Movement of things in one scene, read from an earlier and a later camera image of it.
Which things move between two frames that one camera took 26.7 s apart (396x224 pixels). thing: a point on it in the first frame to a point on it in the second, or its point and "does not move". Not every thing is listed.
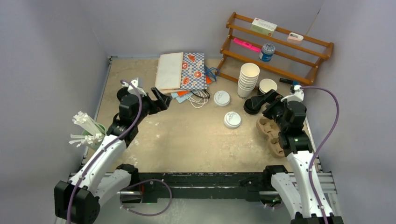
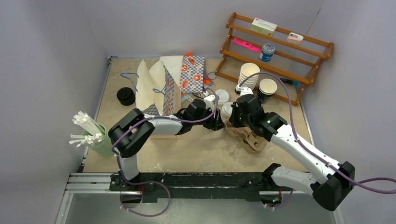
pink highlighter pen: (247, 45) does not move
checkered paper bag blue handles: (194, 73) to (159, 88)
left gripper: (161, 104) to (215, 122)
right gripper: (258, 100) to (235, 123)
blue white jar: (267, 51) does not move
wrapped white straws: (95, 131) does not move
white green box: (263, 27) does not move
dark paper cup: (266, 84) does not move
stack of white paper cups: (249, 74) does not move
